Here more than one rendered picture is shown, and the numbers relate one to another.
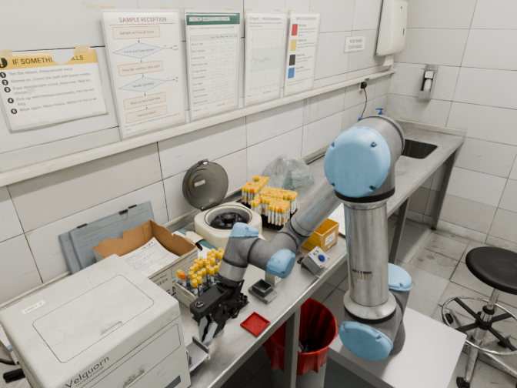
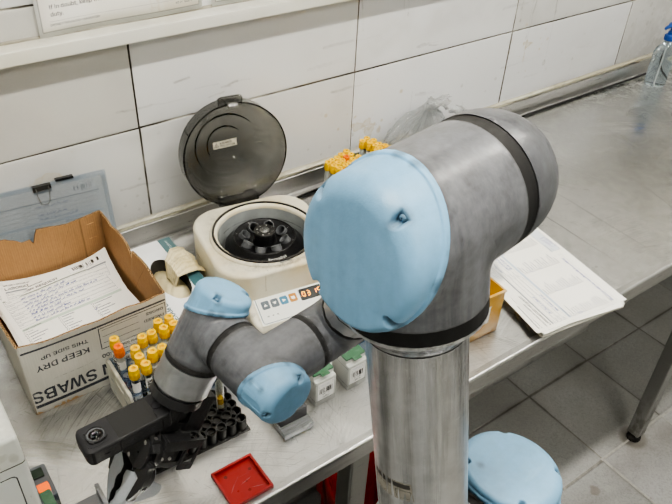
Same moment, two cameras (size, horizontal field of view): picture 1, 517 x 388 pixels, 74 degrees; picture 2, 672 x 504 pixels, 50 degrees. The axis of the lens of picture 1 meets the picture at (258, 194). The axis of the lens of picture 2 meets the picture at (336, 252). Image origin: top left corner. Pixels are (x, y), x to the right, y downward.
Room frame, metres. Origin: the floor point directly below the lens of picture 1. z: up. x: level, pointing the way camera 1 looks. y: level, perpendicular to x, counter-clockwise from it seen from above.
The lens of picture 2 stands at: (0.18, -0.24, 1.80)
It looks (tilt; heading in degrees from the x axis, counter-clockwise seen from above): 37 degrees down; 12
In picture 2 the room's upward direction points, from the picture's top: 3 degrees clockwise
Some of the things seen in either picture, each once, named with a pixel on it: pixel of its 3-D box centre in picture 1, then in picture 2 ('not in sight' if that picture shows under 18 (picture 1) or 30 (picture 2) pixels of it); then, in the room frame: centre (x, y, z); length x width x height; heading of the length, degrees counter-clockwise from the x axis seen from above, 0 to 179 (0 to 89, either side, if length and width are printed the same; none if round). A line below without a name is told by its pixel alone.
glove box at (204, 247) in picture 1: (192, 248); (176, 285); (1.12, 0.26, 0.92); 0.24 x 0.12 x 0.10; 49
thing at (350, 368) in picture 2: not in sight; (349, 363); (1.03, -0.09, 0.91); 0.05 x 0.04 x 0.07; 49
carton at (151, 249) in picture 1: (148, 263); (71, 304); (0.99, 0.40, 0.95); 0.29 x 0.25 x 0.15; 49
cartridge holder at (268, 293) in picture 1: (262, 289); (284, 408); (0.92, -0.01, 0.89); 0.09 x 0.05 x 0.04; 48
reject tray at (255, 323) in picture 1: (255, 323); (242, 480); (0.78, 0.01, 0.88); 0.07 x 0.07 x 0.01; 49
